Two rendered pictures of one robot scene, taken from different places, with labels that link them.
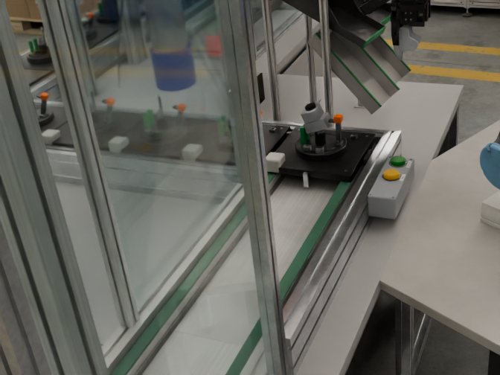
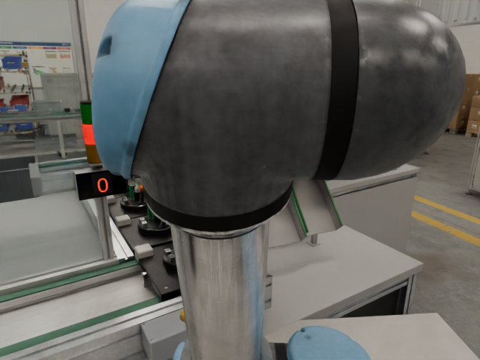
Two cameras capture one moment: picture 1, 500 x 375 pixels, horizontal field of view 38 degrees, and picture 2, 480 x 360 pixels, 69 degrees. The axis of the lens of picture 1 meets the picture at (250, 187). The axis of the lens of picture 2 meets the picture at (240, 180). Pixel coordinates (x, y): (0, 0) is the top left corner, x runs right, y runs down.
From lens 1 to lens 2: 142 cm
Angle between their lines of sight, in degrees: 32
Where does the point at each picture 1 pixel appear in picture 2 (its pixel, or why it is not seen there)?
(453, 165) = not seen: hidden behind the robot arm
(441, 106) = (378, 272)
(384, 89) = (297, 232)
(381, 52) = (325, 201)
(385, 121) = (312, 263)
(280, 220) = (83, 305)
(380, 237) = not seen: outside the picture
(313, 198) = (135, 299)
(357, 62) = not seen: hidden behind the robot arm
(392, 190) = (166, 331)
